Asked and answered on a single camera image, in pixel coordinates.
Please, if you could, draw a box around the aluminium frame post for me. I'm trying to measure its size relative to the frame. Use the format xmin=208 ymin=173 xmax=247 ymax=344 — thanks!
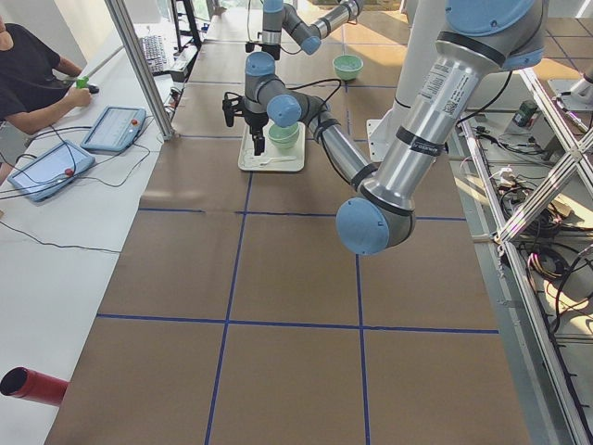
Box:
xmin=105 ymin=0 xmax=175 ymax=141

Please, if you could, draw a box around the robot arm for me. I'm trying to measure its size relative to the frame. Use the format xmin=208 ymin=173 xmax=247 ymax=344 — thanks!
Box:
xmin=245 ymin=0 xmax=365 ymax=60
xmin=240 ymin=1 xmax=549 ymax=255

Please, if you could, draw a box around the cream bear tray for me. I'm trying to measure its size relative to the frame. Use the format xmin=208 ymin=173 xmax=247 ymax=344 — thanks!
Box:
xmin=237 ymin=121 xmax=306 ymax=172

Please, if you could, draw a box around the red cylinder tube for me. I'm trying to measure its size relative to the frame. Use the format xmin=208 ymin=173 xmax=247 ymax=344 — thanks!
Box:
xmin=1 ymin=367 xmax=69 ymax=406

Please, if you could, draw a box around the far blue tablet pendant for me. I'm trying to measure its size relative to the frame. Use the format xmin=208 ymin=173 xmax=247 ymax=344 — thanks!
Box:
xmin=81 ymin=107 xmax=146 ymax=153

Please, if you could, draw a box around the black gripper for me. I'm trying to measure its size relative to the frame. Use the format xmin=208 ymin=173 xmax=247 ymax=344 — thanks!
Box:
xmin=245 ymin=110 xmax=269 ymax=156

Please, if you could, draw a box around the white camera post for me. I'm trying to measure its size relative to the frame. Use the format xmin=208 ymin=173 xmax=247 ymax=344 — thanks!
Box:
xmin=367 ymin=0 xmax=446 ymax=162

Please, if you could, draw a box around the person in black shirt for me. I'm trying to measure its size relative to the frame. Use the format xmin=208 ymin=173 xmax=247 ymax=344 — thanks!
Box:
xmin=0 ymin=16 xmax=93 ymax=182

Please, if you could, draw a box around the white plastic spoon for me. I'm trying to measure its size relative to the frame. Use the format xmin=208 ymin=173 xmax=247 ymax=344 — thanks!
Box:
xmin=256 ymin=156 xmax=297 ymax=167

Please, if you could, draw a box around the green bowl on tray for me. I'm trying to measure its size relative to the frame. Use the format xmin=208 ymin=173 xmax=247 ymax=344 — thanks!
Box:
xmin=270 ymin=139 xmax=297 ymax=152

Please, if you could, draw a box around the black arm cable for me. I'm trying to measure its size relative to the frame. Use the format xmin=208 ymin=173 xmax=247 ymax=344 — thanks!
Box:
xmin=283 ymin=78 xmax=344 ymax=140

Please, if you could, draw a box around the near blue tablet pendant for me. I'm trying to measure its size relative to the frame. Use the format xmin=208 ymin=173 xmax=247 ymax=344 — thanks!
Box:
xmin=7 ymin=140 xmax=95 ymax=202

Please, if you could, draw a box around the blue tablet pendant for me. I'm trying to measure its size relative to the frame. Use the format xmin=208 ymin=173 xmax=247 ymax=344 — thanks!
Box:
xmin=7 ymin=140 xmax=95 ymax=202
xmin=81 ymin=107 xmax=146 ymax=153

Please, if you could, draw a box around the green bowl with ice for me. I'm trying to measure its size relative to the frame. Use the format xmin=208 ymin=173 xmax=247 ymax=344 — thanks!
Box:
xmin=333 ymin=55 xmax=364 ymax=82

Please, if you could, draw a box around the green handled tool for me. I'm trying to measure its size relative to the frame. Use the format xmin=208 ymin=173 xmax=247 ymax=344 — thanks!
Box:
xmin=75 ymin=76 xmax=89 ymax=89

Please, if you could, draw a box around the black keyboard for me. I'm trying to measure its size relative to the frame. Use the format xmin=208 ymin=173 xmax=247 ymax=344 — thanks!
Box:
xmin=139 ymin=35 xmax=169 ymax=76

